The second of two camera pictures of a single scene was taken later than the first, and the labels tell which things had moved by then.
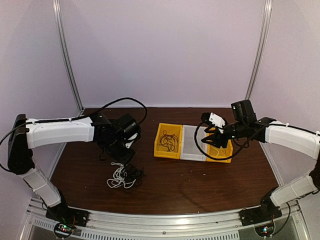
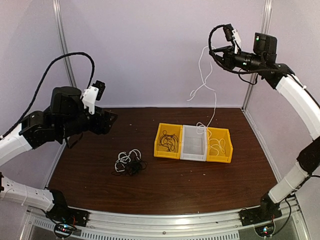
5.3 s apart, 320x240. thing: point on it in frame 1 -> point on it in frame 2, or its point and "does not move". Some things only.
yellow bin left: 168,142 does not move
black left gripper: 126,158 -> 102,124
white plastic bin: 189,150 does not move
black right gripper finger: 212,140 -> 218,59
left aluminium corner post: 58,15 does not move
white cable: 119,180 -> 210,88
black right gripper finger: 211,129 -> 221,49
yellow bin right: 220,152 does not move
